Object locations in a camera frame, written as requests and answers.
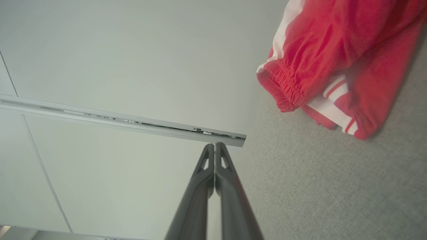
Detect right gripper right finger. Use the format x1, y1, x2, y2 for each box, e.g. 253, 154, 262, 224
215, 142, 265, 240

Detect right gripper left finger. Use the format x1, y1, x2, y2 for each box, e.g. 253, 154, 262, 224
165, 143, 215, 240

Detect red shorts white stripes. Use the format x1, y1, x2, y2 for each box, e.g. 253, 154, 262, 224
256, 0, 427, 113

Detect grey metal partition post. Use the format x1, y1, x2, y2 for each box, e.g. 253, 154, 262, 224
0, 94, 247, 147

